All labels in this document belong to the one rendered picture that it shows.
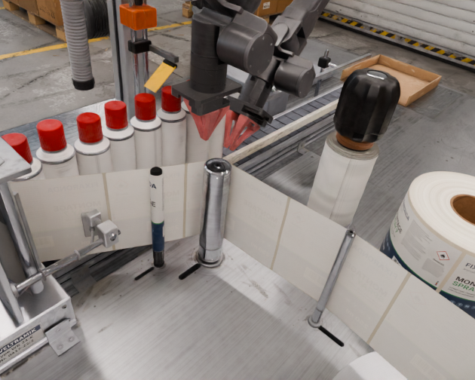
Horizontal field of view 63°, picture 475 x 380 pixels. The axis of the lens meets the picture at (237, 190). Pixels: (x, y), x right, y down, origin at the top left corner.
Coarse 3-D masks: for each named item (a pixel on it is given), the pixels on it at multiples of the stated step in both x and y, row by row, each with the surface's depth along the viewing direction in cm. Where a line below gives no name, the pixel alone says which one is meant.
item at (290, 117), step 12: (324, 96) 119; (336, 96) 120; (300, 108) 111; (312, 108) 112; (276, 120) 104; (288, 120) 104; (264, 132) 98; (240, 144) 92; (276, 144) 94; (252, 156) 89; (48, 264) 60
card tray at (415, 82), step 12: (372, 60) 157; (384, 60) 159; (396, 60) 156; (348, 72) 145; (396, 72) 155; (408, 72) 155; (420, 72) 152; (432, 72) 149; (408, 84) 146; (420, 84) 147; (432, 84) 143; (408, 96) 138; (420, 96) 138
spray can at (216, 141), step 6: (222, 120) 77; (216, 126) 77; (222, 126) 78; (216, 132) 78; (222, 132) 80; (210, 138) 79; (216, 138) 79; (222, 138) 81; (210, 144) 80; (216, 144) 80; (222, 144) 82; (210, 150) 81; (216, 150) 81; (210, 156) 82; (216, 156) 82
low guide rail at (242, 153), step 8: (328, 104) 107; (336, 104) 108; (312, 112) 102; (320, 112) 103; (328, 112) 107; (296, 120) 98; (304, 120) 98; (312, 120) 102; (280, 128) 93; (288, 128) 94; (296, 128) 97; (264, 136) 90; (272, 136) 90; (280, 136) 93; (256, 144) 87; (264, 144) 89; (240, 152) 83; (248, 152) 86; (232, 160) 82
